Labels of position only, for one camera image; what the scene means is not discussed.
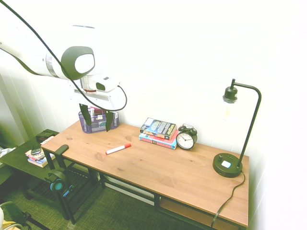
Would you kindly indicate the red book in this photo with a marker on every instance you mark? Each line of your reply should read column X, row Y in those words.
column 173, row 138

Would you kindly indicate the black Star Wars paperback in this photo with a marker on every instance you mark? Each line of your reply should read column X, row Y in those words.
column 158, row 128

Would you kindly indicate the white marker red cap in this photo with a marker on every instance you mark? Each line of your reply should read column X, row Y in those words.
column 117, row 149

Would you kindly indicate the black headphone hanger clamp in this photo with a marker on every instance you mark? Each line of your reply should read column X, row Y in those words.
column 61, row 149

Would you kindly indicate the wooden desk black frame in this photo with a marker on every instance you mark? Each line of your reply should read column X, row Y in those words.
column 156, row 167

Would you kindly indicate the black twin-bell alarm clock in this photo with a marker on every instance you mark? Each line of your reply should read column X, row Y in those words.
column 185, row 140

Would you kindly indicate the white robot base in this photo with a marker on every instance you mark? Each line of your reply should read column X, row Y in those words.
column 1, row 215

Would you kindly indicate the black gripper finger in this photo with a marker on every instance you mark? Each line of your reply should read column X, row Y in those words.
column 85, row 113
column 109, row 119

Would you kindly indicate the black table clamp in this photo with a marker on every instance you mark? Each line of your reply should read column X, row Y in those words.
column 13, row 212

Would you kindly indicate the dark low side bench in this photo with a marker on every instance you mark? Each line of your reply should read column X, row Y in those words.
column 16, row 155

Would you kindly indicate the black and blue headphones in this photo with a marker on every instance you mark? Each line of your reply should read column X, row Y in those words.
column 57, row 183

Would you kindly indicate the purple mesh desk organizer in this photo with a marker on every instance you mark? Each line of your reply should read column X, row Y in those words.
column 98, row 128

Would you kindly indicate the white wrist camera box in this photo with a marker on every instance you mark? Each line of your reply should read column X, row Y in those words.
column 106, row 82

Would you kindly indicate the dark small box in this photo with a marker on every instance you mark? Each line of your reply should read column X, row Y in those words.
column 43, row 137

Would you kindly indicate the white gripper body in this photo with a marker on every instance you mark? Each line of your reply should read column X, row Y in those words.
column 108, row 99

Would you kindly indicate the white crumpled cloth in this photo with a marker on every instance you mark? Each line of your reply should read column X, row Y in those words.
column 6, row 152

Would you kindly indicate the white and blue magazine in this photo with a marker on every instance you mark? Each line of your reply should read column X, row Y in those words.
column 42, row 163

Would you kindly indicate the black desk lamp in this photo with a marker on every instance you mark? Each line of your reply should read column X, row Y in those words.
column 226, row 166

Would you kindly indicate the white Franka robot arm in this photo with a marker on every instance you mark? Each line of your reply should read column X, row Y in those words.
column 76, row 62

